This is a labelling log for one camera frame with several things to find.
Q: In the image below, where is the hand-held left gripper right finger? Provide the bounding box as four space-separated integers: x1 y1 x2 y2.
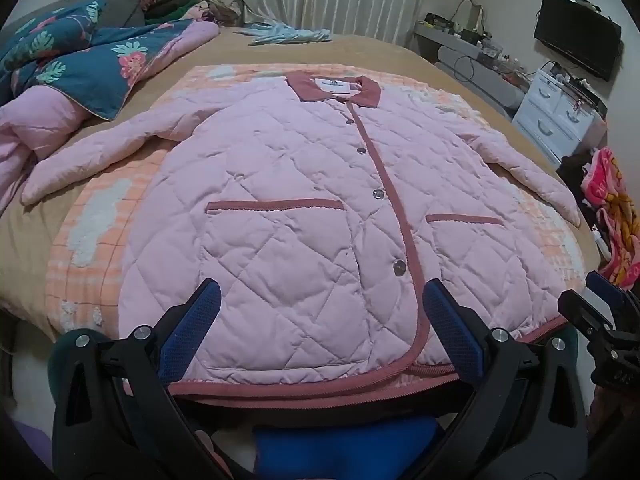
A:
422 278 588 480

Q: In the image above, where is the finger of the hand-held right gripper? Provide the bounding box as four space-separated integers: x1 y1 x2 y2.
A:
557 287 627 347
584 270 640 307

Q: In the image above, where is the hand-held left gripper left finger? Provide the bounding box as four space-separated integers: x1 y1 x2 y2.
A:
52 277 236 480

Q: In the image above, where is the pink quilted jacket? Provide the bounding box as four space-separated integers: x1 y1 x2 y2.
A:
20 74 582 408

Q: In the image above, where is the pile of clothes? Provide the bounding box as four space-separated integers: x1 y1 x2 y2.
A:
140 0 247 26

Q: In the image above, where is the pink yellow printed towel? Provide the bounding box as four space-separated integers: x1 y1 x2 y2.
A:
580 146 640 291

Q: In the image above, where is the orange checked blanket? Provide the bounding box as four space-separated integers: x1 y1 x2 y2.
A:
44 62 586 396

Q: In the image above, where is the dark cloth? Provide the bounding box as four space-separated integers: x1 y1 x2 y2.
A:
556 154 597 211

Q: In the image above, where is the white drawer cabinet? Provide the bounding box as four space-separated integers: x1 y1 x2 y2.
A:
511 66 609 163

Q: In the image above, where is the grey desk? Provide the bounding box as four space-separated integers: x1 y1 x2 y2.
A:
412 25 532 113

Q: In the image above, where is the black flat television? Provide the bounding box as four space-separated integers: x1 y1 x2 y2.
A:
533 0 624 82

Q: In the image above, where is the blue floral quilt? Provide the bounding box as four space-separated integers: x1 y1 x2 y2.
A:
0 17 221 216

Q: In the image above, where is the cluster of small desk gadgets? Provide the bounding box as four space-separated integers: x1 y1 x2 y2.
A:
422 7 527 73

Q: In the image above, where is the bed with tan sheet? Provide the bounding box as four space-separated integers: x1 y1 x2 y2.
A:
0 25 601 356

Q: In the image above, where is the light blue cloth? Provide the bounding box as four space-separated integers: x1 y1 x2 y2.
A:
235 22 332 46

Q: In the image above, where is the blue floral pillow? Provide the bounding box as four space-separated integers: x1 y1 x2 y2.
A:
0 0 108 75

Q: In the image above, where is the grey pillow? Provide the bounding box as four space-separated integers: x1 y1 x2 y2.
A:
94 0 147 28

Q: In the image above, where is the black cable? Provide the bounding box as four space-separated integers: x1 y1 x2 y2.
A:
452 52 477 84

